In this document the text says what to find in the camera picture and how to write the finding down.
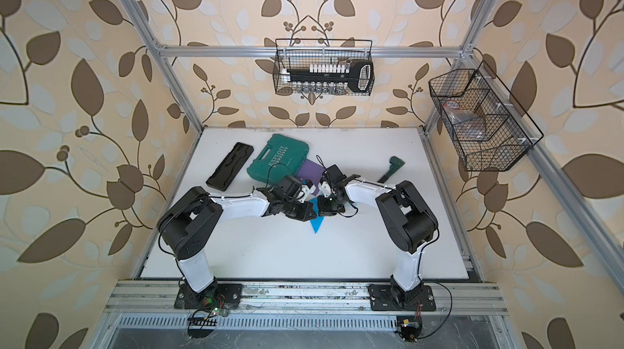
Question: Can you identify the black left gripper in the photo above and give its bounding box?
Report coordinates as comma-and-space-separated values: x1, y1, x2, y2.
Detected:
281, 198, 319, 222

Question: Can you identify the blue square paper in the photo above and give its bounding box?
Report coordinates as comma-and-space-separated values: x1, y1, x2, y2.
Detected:
310, 198, 324, 234

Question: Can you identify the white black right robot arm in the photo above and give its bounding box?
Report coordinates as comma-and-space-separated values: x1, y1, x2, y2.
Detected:
318, 165, 440, 302

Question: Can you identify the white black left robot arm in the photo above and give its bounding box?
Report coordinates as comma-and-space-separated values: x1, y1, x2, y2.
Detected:
157, 175, 317, 295

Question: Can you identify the purple square paper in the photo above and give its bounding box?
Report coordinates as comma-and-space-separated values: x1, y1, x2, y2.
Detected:
296, 159, 324, 196

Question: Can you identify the green plastic tool case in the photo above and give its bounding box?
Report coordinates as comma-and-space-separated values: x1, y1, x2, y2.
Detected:
246, 134, 310, 185

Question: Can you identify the black foam tool tray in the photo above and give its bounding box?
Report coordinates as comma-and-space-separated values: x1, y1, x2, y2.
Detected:
206, 142, 254, 191

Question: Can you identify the black socket set holder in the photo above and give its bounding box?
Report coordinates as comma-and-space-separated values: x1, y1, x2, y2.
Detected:
278, 59, 374, 93

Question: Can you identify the small circuit board right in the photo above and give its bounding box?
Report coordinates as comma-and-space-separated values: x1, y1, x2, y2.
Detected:
395, 317, 423, 343

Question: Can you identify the small circuit board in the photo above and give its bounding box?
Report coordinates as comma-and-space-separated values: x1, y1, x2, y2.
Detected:
395, 317, 423, 343
186, 308, 228, 339

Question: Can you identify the small circuit board left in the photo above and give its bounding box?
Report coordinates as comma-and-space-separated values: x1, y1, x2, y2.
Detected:
186, 308, 228, 339

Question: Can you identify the plastic bag in basket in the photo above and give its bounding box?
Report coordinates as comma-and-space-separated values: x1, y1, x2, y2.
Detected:
444, 100, 487, 141

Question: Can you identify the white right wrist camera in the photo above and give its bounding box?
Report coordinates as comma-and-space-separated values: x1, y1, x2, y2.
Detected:
318, 182, 332, 197

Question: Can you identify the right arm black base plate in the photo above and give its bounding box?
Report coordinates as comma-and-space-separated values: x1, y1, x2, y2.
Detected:
367, 283, 436, 312

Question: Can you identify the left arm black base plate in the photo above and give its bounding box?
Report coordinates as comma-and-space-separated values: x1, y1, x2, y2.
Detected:
174, 280, 243, 310

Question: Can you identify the black wire basket rear wall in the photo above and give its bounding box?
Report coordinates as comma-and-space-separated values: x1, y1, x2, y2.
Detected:
272, 37, 375, 96

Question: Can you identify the black wire basket wall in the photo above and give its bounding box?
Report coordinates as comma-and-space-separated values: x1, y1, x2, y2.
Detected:
428, 61, 544, 172
272, 37, 375, 96

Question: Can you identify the black wire basket right wall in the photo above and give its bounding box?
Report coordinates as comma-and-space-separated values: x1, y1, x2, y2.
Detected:
428, 61, 544, 172

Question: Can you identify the aluminium frame rear crossbar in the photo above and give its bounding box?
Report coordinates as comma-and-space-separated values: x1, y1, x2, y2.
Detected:
158, 45, 463, 60

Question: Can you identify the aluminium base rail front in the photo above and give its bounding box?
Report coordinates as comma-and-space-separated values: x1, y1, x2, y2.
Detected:
105, 280, 509, 317

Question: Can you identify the aluminium frame right side rail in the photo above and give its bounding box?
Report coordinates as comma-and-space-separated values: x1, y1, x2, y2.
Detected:
461, 55, 623, 292

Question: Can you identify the aluminium frame post left rear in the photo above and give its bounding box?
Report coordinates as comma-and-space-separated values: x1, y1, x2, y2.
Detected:
119, 0, 204, 135

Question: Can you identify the aluminium frame post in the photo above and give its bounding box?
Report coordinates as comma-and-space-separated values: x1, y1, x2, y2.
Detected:
422, 0, 518, 133
119, 0, 204, 135

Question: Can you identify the aluminium frame post right rear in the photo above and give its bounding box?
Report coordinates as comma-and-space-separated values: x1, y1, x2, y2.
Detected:
422, 0, 518, 133

